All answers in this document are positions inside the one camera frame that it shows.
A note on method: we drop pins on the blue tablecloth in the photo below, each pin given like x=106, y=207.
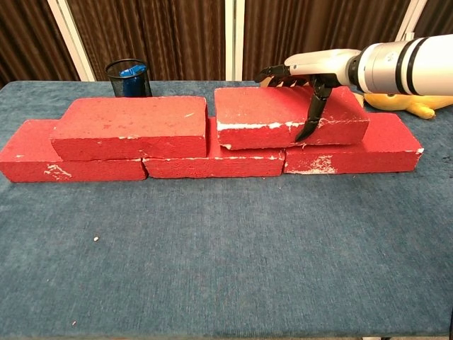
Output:
x=219, y=265

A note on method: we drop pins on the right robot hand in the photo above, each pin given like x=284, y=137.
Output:
x=322, y=63

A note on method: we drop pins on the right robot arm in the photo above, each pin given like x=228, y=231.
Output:
x=400, y=67

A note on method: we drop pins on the blue object in cup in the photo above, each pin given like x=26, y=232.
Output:
x=131, y=72

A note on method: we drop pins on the white partition post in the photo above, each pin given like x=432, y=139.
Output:
x=233, y=39
x=412, y=17
x=70, y=39

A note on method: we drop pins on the red foam brick white scratch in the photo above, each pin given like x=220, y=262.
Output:
x=134, y=124

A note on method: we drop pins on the red foam brick chipped edge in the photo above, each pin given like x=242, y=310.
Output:
x=262, y=110

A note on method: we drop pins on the brown pleated curtain panel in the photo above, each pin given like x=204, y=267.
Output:
x=24, y=39
x=439, y=17
x=152, y=35
x=301, y=25

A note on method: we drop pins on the black mesh pen cup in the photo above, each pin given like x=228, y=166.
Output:
x=139, y=86

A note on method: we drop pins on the yellow plush toy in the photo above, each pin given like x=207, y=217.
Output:
x=417, y=106

